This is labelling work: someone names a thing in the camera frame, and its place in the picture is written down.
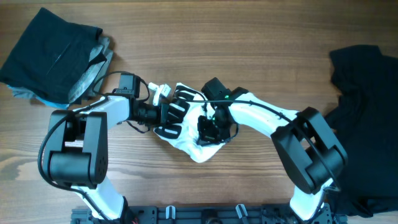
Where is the white t-shirt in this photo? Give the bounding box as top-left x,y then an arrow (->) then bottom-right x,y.
154,83 -> 225,163

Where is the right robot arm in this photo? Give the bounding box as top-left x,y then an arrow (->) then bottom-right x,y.
197,78 -> 348,222

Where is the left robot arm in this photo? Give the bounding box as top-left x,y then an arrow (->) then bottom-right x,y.
37,71 -> 189,223

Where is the blue folded shirt in stack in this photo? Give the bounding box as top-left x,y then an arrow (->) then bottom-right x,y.
34,96 -> 70,110

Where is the black folded shirt on stack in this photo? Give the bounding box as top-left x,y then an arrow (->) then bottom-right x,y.
1,7 -> 103,104

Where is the black unfolded garment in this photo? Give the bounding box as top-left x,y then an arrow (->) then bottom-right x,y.
325,45 -> 397,218

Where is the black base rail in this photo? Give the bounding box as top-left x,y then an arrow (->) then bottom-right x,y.
70,203 -> 348,224

